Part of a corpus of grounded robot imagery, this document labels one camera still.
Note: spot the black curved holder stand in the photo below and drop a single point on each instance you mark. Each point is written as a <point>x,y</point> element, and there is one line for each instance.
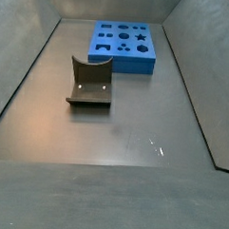
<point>92,77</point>

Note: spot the blue shape sorter box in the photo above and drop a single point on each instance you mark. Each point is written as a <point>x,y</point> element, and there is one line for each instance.
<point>129,44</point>

